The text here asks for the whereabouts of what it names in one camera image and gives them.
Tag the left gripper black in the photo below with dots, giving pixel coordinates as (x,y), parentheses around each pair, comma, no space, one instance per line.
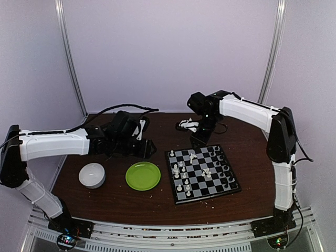
(144,151)

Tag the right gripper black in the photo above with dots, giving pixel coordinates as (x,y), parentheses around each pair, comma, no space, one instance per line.
(200,141)

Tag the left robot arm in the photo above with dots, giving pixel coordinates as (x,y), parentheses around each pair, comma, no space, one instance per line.
(122,135)

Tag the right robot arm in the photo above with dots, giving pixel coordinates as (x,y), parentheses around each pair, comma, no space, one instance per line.
(277,123)

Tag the black and white chessboard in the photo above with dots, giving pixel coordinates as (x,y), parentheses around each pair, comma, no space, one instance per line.
(210,175)

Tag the lime green plate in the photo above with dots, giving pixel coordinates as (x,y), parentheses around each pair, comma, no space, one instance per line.
(143,176)

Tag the white bowl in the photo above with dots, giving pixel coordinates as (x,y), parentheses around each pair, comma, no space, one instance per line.
(92,175)

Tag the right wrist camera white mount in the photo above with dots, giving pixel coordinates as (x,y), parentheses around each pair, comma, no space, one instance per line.
(187,125)

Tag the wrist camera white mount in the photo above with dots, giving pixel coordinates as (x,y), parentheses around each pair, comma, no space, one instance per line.
(139,130)
(187,125)

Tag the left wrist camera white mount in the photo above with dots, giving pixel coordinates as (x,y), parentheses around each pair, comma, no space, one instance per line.
(139,130)

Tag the aluminium front rail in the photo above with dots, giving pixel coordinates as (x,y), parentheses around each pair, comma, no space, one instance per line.
(229,236)

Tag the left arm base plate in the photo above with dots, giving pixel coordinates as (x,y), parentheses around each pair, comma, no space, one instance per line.
(71,228)

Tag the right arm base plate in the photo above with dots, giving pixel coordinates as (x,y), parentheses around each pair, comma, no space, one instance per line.
(270,226)

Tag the right aluminium corner post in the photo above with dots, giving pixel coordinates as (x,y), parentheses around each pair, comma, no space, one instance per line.
(274,51)

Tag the aluminium corner post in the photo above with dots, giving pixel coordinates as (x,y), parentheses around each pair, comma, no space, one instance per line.
(274,51)
(59,4)

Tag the left aluminium corner post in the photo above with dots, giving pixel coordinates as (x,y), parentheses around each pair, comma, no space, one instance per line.
(59,4)

